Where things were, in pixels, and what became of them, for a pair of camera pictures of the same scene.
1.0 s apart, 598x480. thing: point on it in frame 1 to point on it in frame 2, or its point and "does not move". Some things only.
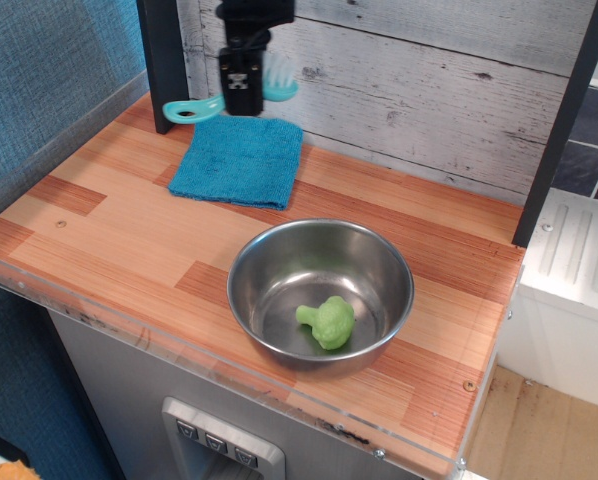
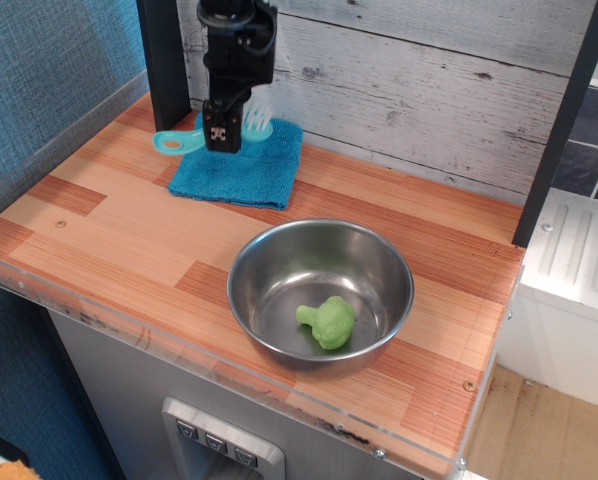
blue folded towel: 243,159 does not move
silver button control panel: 208,448 does not move
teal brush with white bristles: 278,84 to 255,127
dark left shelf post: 165,53 does not move
